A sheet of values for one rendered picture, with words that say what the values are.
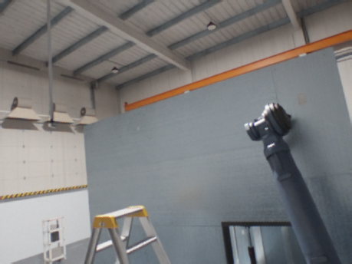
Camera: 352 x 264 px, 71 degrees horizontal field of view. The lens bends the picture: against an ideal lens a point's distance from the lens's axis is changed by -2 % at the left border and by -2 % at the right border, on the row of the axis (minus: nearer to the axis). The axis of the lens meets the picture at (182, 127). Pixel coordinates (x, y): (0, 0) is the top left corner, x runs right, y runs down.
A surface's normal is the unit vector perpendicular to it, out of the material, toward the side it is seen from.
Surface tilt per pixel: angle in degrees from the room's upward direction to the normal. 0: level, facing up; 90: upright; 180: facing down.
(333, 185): 90
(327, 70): 90
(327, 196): 90
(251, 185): 90
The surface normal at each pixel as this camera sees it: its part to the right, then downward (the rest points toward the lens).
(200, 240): -0.55, -0.07
